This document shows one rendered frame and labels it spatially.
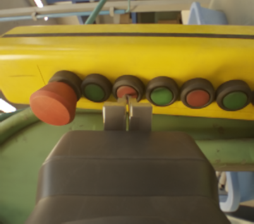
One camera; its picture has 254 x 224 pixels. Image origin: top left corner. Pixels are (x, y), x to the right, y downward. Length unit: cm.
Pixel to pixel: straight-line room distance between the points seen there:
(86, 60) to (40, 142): 11
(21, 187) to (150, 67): 17
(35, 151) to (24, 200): 5
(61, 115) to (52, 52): 6
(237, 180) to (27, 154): 34
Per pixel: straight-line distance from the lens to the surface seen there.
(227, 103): 17
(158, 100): 16
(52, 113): 16
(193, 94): 16
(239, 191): 40
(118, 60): 16
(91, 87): 17
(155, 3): 159
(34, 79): 21
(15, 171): 24
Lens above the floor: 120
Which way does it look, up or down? 5 degrees up
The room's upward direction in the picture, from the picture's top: 90 degrees counter-clockwise
